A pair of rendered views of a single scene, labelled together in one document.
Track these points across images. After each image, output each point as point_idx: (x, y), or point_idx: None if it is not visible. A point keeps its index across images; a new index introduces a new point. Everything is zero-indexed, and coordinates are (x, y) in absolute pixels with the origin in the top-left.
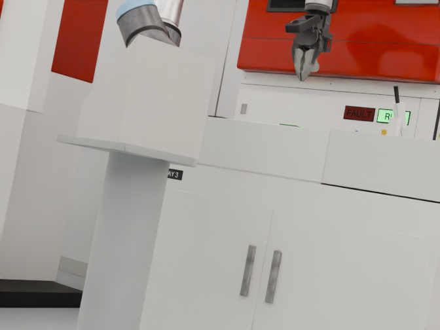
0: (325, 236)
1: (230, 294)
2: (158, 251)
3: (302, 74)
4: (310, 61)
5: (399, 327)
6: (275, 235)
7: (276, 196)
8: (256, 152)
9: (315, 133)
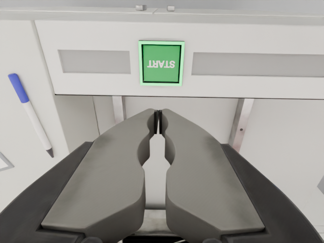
0: (80, 10)
1: (184, 10)
2: (282, 12)
3: (145, 109)
4: (95, 145)
5: (23, 7)
6: (145, 11)
7: (152, 14)
8: (209, 19)
9: (75, 20)
